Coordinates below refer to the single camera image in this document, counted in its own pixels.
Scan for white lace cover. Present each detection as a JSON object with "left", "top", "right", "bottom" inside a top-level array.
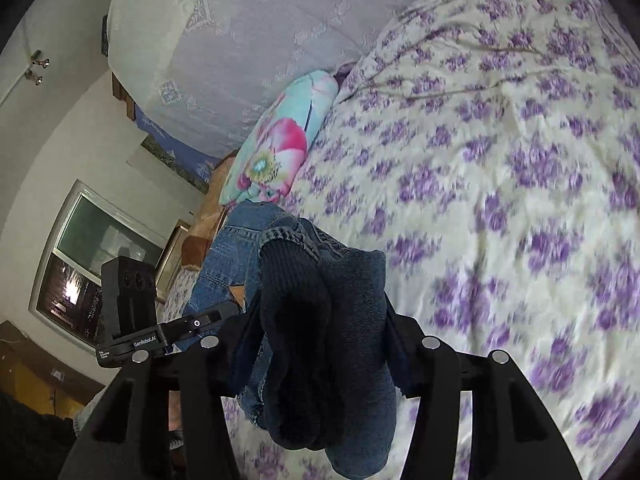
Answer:
[{"left": 107, "top": 0, "right": 451, "bottom": 161}]

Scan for purple floral bedspread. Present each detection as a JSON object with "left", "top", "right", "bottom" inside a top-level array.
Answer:
[{"left": 165, "top": 0, "right": 640, "bottom": 480}]

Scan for blue denim pants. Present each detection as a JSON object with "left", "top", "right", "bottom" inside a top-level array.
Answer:
[{"left": 182, "top": 200, "right": 401, "bottom": 478}]

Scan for blue wall poster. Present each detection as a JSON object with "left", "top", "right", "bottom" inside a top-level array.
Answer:
[{"left": 127, "top": 105, "right": 221, "bottom": 193}]

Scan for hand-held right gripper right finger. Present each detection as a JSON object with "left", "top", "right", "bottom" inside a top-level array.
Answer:
[{"left": 382, "top": 292, "right": 583, "bottom": 480}]

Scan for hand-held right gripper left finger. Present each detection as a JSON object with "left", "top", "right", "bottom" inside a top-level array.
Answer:
[{"left": 59, "top": 292, "right": 264, "bottom": 480}]

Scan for framed picture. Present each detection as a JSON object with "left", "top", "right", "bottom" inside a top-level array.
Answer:
[{"left": 156, "top": 219, "right": 192, "bottom": 302}]

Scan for white framed window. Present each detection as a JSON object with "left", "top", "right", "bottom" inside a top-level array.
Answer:
[{"left": 29, "top": 180, "right": 193, "bottom": 348}]

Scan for wooden cabinet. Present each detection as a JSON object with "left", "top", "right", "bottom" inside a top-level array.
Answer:
[{"left": 0, "top": 320, "right": 106, "bottom": 417}]

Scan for teal pink floral pillow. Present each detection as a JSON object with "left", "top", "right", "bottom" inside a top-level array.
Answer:
[{"left": 218, "top": 71, "right": 340, "bottom": 206}]

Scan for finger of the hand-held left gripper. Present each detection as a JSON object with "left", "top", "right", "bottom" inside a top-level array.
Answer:
[{"left": 169, "top": 302, "right": 241, "bottom": 347}]

